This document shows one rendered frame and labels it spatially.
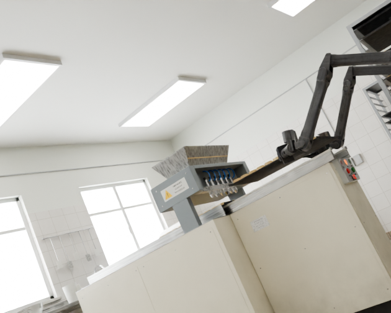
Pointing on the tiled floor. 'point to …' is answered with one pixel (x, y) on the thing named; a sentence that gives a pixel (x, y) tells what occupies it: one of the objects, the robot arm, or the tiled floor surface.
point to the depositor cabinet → (184, 277)
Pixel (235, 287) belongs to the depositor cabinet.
